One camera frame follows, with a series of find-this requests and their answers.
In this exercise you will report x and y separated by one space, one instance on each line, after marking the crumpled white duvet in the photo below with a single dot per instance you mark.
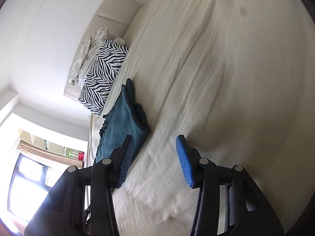
85 54

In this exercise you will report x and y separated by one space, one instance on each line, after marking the zebra print pillow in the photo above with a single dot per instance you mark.
103 78

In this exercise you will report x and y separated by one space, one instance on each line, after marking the red box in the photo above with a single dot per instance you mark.
81 157

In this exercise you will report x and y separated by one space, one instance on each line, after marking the dark green sweater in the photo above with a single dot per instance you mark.
123 123

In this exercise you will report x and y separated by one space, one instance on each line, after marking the dark framed window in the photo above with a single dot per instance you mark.
27 179

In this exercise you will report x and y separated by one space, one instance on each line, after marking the bed with beige sheet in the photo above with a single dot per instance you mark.
209 78

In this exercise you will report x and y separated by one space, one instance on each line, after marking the beige padded headboard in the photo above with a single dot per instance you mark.
108 12

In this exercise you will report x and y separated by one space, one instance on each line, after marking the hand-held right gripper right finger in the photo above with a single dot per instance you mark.
184 163

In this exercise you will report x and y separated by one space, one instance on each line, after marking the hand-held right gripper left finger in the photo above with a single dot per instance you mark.
126 163

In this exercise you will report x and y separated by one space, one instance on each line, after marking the white wall shelf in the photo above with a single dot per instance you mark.
37 140

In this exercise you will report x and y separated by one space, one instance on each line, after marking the beige curtain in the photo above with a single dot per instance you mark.
49 153

